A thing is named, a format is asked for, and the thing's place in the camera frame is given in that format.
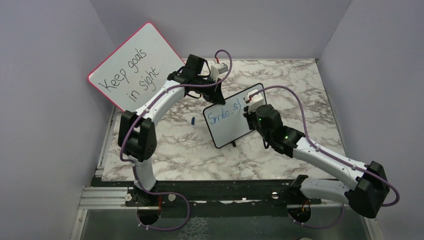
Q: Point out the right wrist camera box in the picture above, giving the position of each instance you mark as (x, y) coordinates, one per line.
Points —
(253, 100)

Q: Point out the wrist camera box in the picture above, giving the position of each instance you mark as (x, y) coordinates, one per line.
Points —
(253, 100)
(216, 69)

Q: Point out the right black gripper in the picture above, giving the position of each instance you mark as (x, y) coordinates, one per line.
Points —
(249, 116)

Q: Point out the black aluminium mounting rail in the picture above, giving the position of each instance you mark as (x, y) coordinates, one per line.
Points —
(207, 198)

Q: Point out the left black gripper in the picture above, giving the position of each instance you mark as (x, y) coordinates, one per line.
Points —
(215, 96)

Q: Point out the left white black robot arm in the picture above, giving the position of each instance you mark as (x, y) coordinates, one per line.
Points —
(137, 137)

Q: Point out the black framed whiteboard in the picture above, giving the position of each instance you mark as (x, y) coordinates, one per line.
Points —
(226, 123)

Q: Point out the pink framed whiteboard with writing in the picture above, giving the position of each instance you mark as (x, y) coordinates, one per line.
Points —
(137, 69)

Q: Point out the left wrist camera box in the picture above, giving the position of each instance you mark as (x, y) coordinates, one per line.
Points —
(216, 69)

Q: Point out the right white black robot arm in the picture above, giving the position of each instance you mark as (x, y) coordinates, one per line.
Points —
(364, 187)

